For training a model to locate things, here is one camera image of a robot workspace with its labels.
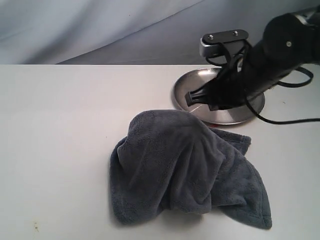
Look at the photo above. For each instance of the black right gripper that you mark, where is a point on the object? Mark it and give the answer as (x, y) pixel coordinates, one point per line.
(229, 89)

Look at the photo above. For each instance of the grey fleece cloth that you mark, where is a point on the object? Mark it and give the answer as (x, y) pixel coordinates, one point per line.
(170, 160)

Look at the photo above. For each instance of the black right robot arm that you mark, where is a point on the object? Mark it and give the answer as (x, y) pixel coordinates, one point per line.
(288, 41)

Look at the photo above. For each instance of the round steel plate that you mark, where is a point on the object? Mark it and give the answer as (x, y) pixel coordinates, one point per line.
(195, 79)

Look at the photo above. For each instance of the white backdrop sheet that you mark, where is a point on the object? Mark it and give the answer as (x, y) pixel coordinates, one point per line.
(103, 32)

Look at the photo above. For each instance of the wrist camera with black bracket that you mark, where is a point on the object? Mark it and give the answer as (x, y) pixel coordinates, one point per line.
(220, 47)

